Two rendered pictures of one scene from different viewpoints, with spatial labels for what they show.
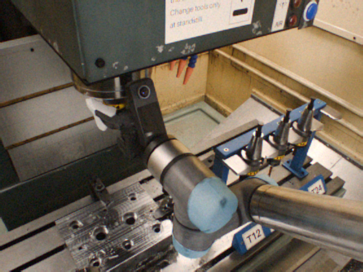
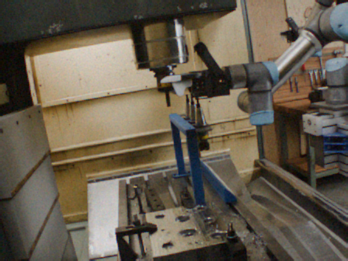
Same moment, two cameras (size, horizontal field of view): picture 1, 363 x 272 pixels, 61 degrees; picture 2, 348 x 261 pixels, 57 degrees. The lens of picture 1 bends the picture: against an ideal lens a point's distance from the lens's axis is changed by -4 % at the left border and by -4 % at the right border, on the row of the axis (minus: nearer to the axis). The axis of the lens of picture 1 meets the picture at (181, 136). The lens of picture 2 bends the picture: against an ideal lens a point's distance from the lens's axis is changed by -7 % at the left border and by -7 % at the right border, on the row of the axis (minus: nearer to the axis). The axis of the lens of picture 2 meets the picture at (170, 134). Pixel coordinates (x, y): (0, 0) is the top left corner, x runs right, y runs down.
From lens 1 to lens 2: 1.04 m
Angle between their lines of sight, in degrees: 58
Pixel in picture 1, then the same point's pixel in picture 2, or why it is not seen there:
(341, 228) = (297, 50)
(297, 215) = (282, 66)
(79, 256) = (206, 242)
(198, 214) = (273, 68)
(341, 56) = (143, 102)
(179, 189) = (259, 68)
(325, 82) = (142, 127)
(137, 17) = not seen: outside the picture
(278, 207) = not seen: hidden behind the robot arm
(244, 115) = (99, 195)
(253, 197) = not seen: hidden behind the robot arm
